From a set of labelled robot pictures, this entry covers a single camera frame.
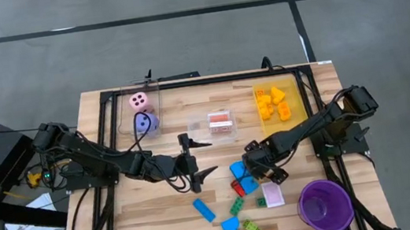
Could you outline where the yellow cable connector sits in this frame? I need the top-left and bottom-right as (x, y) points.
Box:
(26, 170), (43, 187)

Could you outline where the black aluminium rig frame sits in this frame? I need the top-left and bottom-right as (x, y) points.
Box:
(42, 53), (402, 230)

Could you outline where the flat blue toy brick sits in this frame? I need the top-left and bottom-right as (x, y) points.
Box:
(191, 196), (217, 226)

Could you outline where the large blue toy brick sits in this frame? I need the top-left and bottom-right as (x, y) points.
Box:
(229, 158), (262, 198)

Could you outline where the red toy brick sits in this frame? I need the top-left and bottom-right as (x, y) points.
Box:
(230, 178), (247, 199)

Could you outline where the pink plush die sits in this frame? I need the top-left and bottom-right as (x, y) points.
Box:
(127, 90), (151, 116)

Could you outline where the long dark green brick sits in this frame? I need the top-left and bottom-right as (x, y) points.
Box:
(226, 195), (247, 217)

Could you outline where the black cable loop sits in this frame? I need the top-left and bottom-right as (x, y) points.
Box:
(130, 109), (156, 154)

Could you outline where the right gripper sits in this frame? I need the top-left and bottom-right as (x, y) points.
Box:
(240, 135), (292, 191)

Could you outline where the black equipment box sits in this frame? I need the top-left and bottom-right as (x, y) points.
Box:
(0, 117), (46, 198)

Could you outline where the black mounting bar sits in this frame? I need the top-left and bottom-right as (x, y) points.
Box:
(142, 62), (201, 86)

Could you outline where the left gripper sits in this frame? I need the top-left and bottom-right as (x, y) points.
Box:
(149, 128), (222, 199)

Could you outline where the large clear plastic bin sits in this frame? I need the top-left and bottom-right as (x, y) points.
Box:
(116, 76), (168, 143)

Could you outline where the small clear plastic bin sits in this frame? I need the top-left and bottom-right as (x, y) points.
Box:
(186, 106), (241, 150)

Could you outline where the lime green toy brick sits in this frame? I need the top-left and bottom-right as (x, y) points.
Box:
(241, 217), (263, 230)

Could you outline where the yellow plastic bin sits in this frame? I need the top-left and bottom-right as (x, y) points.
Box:
(250, 74), (311, 138)

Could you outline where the purple plush die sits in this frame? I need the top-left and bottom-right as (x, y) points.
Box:
(134, 110), (162, 139)

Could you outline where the blue single-stud toy block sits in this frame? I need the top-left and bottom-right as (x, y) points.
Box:
(220, 215), (242, 230)

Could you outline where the purple plastic bucket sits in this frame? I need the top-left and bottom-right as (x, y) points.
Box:
(294, 175), (358, 230)

